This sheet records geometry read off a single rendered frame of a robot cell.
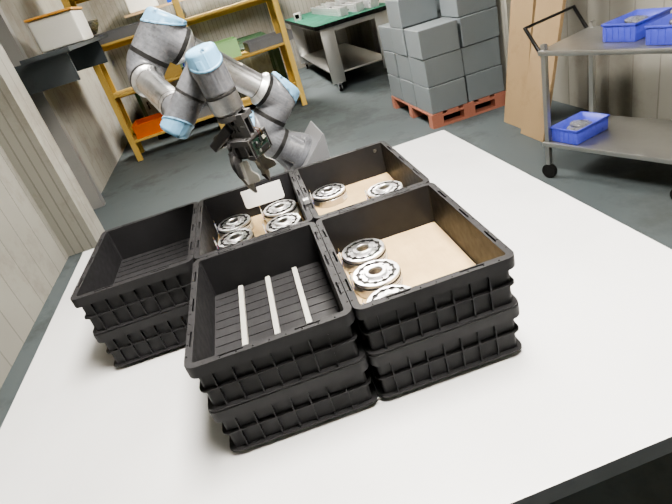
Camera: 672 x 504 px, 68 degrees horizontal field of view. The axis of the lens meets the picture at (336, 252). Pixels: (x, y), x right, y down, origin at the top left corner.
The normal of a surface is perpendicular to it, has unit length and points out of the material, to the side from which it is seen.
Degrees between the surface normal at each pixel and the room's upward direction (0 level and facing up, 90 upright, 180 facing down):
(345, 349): 90
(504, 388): 0
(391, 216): 90
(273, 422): 90
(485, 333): 90
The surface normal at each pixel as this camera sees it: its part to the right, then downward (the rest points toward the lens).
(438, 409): -0.25, -0.83
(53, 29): 0.24, 0.44
